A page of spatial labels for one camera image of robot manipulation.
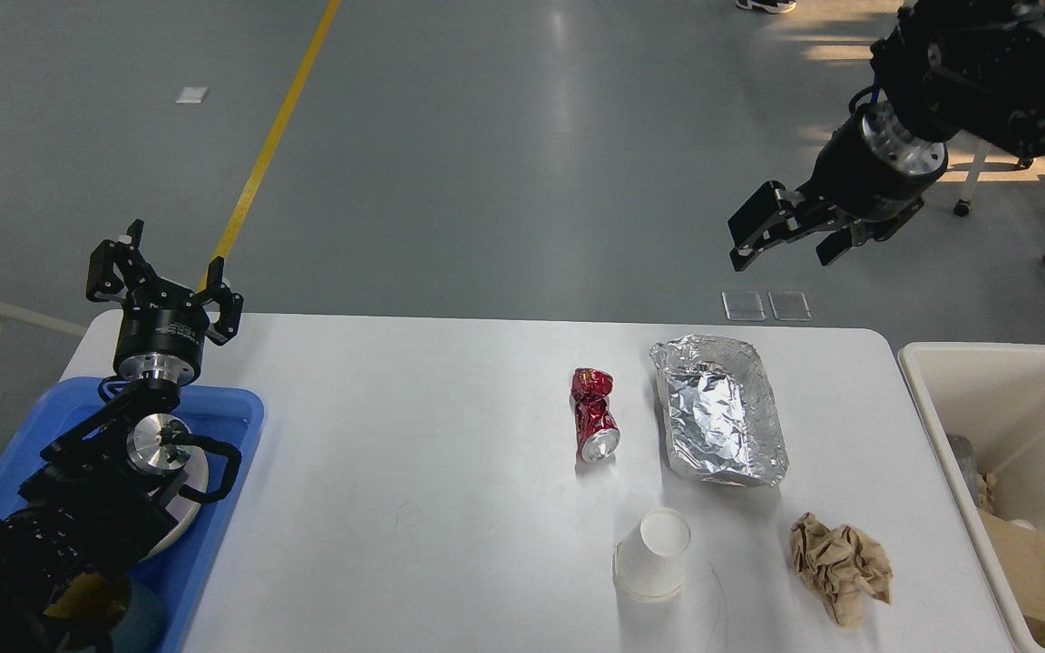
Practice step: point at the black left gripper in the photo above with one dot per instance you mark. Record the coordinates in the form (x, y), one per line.
(159, 337)

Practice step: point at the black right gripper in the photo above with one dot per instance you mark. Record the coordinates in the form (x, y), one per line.
(867, 182)

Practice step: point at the aluminium foil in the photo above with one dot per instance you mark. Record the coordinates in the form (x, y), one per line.
(719, 416)

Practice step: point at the pink plate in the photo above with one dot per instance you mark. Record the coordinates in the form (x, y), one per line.
(182, 517)

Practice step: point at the dark teal mug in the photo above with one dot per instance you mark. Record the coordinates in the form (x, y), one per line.
(97, 614)

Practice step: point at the brown paper bag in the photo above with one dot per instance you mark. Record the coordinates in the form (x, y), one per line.
(1021, 554)

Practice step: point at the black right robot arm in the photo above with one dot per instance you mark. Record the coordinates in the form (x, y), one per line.
(946, 67)

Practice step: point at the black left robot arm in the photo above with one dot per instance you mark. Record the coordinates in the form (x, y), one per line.
(100, 502)

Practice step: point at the floor outlet plate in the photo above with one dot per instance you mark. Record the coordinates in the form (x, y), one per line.
(742, 306)
(790, 306)

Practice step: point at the grey office chair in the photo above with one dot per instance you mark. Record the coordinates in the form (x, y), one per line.
(976, 172)

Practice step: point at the crushed red soda can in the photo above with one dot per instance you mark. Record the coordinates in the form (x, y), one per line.
(598, 435)

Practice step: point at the white plastic bin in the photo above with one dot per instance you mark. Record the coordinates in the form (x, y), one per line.
(994, 395)

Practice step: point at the blue plastic tray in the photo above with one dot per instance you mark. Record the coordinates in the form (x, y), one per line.
(178, 575)

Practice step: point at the crumpled brown paper ball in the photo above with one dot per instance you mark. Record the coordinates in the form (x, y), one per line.
(843, 567)

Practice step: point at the white paper cup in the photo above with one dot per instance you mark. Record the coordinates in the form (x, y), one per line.
(648, 564)

